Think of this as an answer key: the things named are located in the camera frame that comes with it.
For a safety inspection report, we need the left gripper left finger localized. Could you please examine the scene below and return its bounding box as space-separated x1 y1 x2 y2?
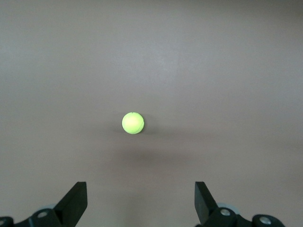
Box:
0 181 88 227

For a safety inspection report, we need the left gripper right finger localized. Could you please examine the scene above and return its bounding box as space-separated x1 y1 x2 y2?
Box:
194 181 284 227

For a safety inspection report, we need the yellow-green tennis ball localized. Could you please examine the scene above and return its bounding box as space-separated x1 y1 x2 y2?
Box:
121 111 145 135

